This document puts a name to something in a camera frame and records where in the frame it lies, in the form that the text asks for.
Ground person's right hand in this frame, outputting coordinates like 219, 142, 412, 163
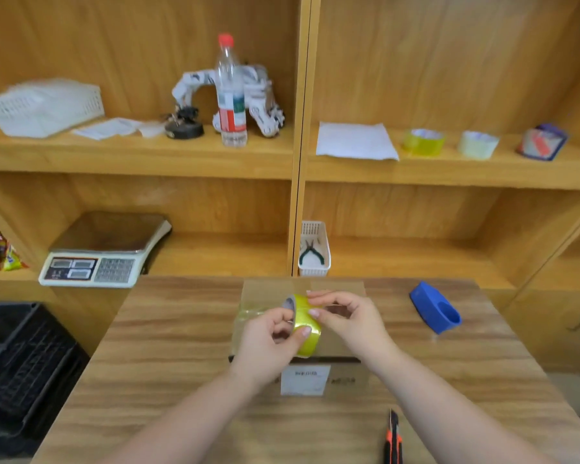
307, 290, 392, 367

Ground person's left hand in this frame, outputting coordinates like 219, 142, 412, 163
230, 306, 313, 388

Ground yellow packing tape roll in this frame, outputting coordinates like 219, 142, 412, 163
284, 294, 323, 358

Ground person's left forearm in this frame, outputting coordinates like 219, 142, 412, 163
99, 367, 271, 464

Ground person's right forearm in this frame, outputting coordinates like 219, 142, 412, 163
362, 348, 552, 464

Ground brown cardboard box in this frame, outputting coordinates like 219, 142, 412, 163
228, 279, 370, 397

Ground white shipping label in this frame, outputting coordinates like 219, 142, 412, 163
280, 365, 331, 397

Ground small white plastic basket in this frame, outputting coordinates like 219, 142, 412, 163
298, 221, 331, 277

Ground blue tape dispenser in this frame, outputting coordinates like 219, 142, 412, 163
409, 281, 463, 335

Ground orange black utility knife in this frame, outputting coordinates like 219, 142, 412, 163
384, 409, 404, 464

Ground wooden shelf unit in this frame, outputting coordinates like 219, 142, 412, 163
0, 0, 580, 377

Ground white padded mailer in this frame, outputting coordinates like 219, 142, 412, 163
315, 122, 400, 162

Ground yellow-green tape roll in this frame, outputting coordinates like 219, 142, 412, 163
402, 129, 446, 157

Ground white digital scale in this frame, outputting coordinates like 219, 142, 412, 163
38, 211, 173, 289

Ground pale clear tape roll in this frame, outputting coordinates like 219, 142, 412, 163
458, 130, 500, 160

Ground black tape roll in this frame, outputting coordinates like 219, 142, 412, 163
164, 107, 205, 140

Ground clear plastic water bottle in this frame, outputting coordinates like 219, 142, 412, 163
216, 34, 248, 148

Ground black plastic crate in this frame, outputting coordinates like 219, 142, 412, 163
0, 302, 90, 455

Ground white paper sheets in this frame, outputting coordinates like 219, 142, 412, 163
72, 118, 165, 141

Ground purple tape dispenser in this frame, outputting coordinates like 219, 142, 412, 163
516, 123, 569, 162

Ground large white plastic basket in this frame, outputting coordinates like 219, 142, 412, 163
0, 78, 105, 139

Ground green handled pliers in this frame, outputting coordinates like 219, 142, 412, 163
299, 239, 325, 266

